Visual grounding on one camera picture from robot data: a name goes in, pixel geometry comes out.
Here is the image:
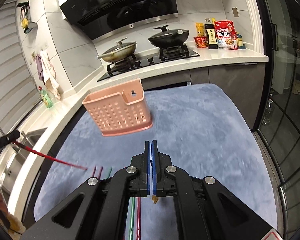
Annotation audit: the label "red instant noodle cup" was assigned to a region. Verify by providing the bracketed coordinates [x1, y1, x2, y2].
[194, 36, 208, 48]

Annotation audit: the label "hanging utensil rack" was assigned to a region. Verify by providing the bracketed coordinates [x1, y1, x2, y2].
[17, 1, 38, 34]

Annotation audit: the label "black range hood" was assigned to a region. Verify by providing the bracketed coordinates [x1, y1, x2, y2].
[61, 0, 178, 40]

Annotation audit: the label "white window blinds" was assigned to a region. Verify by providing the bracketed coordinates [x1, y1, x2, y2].
[0, 0, 39, 133]

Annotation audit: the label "red cereal bag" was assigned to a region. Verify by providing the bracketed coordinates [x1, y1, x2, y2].
[215, 21, 237, 50]

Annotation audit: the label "black wok with lid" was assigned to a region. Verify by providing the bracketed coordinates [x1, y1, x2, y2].
[148, 25, 189, 48]

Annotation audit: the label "white hanging towel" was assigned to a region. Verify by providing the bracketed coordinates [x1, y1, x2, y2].
[39, 50, 61, 100]

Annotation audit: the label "dark soy sauce bottle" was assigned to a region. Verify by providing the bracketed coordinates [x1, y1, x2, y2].
[204, 18, 218, 49]

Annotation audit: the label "blue fuzzy table mat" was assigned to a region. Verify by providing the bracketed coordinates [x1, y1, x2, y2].
[23, 84, 280, 239]

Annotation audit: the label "blue yellow small container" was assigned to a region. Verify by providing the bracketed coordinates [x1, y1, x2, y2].
[236, 32, 246, 49]

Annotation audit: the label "purple hanging cloth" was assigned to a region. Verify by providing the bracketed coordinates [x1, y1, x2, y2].
[36, 54, 45, 83]

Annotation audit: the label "pink perforated utensil basket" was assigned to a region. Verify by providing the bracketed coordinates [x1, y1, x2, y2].
[82, 79, 153, 137]

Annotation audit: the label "green dish soap bottle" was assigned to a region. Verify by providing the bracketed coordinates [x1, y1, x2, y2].
[39, 86, 53, 108]

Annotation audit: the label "steel wok with glass lid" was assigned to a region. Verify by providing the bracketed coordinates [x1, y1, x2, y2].
[97, 37, 136, 63]

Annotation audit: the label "maroon chopstick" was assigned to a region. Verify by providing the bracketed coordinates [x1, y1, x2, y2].
[92, 166, 96, 177]

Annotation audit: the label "black gas stove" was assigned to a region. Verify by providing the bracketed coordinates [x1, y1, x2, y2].
[98, 44, 200, 82]

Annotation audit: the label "bright red chopstick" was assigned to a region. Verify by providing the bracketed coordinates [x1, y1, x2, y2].
[136, 197, 141, 240]

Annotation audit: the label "yellow snack packet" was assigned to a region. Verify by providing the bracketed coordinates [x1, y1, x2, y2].
[196, 23, 205, 37]

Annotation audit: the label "stainless steel sink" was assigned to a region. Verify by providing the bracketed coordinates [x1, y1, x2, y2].
[2, 128, 46, 194]

